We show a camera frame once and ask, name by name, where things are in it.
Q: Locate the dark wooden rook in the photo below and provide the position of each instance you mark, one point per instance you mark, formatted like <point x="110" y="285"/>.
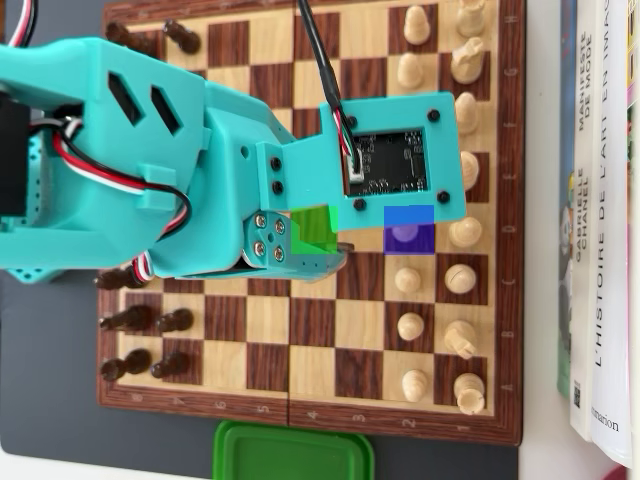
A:
<point x="125" y="365"/>
<point x="122" y="36"/>

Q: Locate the dark wooden knight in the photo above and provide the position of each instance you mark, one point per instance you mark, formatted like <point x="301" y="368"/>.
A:
<point x="127" y="318"/>

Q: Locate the white wooden knight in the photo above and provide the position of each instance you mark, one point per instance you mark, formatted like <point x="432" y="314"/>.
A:
<point x="467" y="60"/>
<point x="460" y="337"/>

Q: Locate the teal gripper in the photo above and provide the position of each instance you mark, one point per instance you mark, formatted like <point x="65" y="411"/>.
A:
<point x="235" y="165"/>

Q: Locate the green plastic lid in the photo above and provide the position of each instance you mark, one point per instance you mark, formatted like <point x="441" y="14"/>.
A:
<point x="290" y="455"/>

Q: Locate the white wooden pawn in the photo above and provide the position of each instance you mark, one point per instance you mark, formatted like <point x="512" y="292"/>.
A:
<point x="415" y="384"/>
<point x="416" y="24"/>
<point x="410" y="326"/>
<point x="407" y="280"/>
<point x="411" y="70"/>
<point x="405" y="234"/>

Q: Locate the wooden chess board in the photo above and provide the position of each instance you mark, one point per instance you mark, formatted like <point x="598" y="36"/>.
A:
<point x="315" y="320"/>

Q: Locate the white Gabrielle Chanel book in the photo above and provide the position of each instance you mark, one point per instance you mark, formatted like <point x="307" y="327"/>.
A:
<point x="582" y="225"/>

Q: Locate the teal wrist camera module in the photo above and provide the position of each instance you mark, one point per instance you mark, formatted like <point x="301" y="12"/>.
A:
<point x="310" y="165"/>

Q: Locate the white wooden rook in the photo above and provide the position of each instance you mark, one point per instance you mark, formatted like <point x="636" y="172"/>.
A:
<point x="469" y="392"/>
<point x="471" y="17"/>

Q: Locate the colourful panda book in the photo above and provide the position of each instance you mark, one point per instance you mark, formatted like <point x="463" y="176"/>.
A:
<point x="565" y="240"/>

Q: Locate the dark wooden pawn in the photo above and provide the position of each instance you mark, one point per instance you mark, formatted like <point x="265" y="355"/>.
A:
<point x="175" y="320"/>
<point x="170" y="364"/>
<point x="182" y="36"/>

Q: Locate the white wooden bishop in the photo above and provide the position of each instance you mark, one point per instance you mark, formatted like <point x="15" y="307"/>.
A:
<point x="467" y="112"/>
<point x="460" y="278"/>

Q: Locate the white book with pink print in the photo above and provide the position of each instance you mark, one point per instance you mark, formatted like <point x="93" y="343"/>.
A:
<point x="634" y="50"/>

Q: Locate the pink round object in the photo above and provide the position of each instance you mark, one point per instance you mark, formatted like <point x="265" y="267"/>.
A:
<point x="625" y="475"/>

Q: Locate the white art history book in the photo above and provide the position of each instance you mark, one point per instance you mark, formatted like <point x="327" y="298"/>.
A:
<point x="607" y="250"/>

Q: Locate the dark wooden bishop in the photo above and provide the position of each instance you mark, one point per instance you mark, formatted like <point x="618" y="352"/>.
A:
<point x="117" y="279"/>

